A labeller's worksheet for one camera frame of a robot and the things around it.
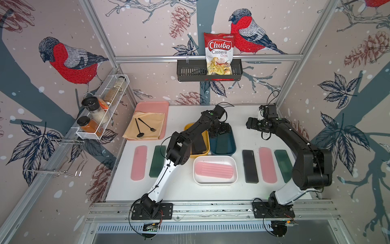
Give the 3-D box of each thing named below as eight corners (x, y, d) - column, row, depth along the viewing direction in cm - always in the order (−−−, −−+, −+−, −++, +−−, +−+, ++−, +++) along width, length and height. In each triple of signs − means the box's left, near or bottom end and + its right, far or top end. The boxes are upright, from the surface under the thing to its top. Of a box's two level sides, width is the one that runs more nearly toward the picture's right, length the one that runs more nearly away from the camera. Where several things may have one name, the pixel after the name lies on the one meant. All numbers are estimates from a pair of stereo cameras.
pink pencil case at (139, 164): (131, 182, 86) (129, 181, 85) (135, 147, 100) (134, 146, 99) (145, 179, 87) (144, 178, 85) (148, 146, 101) (147, 144, 100)
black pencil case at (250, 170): (245, 182, 84) (247, 181, 82) (241, 151, 97) (242, 149, 95) (257, 183, 84) (259, 182, 82) (252, 151, 96) (253, 150, 94)
